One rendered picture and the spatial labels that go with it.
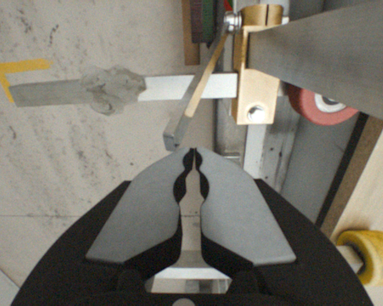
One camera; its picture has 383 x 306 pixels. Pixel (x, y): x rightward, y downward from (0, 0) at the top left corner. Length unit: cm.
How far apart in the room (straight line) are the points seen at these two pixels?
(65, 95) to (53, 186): 158
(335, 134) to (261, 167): 24
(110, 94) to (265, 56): 18
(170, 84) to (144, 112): 96
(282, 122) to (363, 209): 29
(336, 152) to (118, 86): 42
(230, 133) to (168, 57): 75
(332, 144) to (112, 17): 110
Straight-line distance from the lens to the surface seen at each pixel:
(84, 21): 126
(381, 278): 40
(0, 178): 214
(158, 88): 26
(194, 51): 103
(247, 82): 25
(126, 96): 26
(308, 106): 24
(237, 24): 26
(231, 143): 47
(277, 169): 64
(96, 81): 27
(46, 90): 33
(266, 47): 19
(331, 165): 48
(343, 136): 45
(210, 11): 42
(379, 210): 43
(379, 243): 40
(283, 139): 60
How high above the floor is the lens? 111
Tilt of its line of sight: 61 degrees down
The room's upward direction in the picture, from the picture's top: 176 degrees counter-clockwise
